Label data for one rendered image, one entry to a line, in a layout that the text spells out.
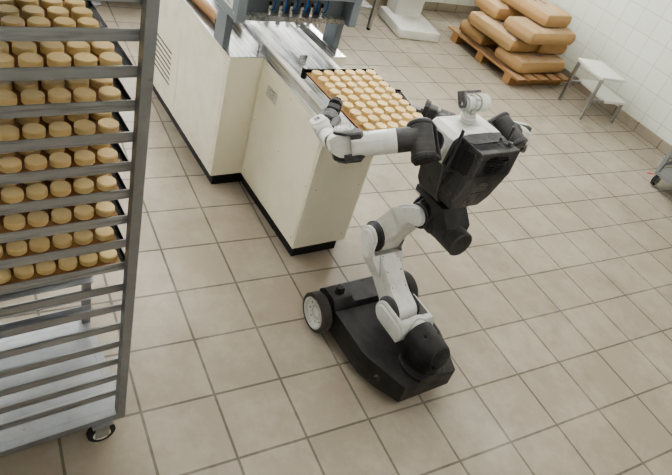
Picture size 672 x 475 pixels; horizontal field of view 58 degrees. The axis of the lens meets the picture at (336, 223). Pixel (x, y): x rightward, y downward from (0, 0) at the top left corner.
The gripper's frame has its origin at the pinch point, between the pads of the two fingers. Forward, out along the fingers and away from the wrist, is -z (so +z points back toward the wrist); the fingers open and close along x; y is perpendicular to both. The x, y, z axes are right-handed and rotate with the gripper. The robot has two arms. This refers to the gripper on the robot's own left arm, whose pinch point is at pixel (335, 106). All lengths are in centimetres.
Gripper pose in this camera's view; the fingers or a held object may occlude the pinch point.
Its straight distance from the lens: 269.7
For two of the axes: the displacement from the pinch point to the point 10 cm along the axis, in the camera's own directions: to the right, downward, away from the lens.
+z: -2.4, 5.5, -8.0
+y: -9.3, -3.5, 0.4
